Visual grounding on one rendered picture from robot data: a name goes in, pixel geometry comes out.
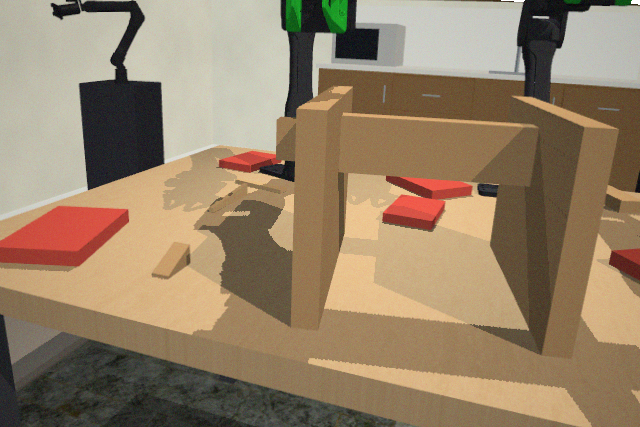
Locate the tan wooden board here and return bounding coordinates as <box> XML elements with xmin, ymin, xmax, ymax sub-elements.
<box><xmin>291</xmin><ymin>86</ymin><xmax>353</xmax><ymax>331</ymax></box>
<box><xmin>490</xmin><ymin>96</ymin><xmax>619</xmax><ymax>359</ymax></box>

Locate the tan wooden rail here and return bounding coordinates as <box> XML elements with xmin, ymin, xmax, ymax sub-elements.
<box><xmin>276</xmin><ymin>113</ymin><xmax>539</xmax><ymax>187</ymax></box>

